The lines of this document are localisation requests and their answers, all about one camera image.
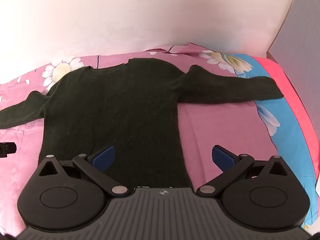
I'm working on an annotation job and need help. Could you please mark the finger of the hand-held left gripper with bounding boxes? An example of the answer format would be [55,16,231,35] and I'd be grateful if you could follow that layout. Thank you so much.
[0,142,17,158]

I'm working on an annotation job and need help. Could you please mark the pink floral bed sheet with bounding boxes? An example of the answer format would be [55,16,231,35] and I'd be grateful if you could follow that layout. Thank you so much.
[0,42,320,232]

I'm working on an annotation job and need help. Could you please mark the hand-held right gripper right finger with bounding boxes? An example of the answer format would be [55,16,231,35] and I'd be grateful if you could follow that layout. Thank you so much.
[197,145,291,196]

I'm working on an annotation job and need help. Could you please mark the dark green knit sweater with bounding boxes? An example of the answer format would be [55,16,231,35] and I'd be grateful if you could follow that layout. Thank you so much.
[0,58,284,188]

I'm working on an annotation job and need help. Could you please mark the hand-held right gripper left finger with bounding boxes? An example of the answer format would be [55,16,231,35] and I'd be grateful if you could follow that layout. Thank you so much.
[37,145,127,196]

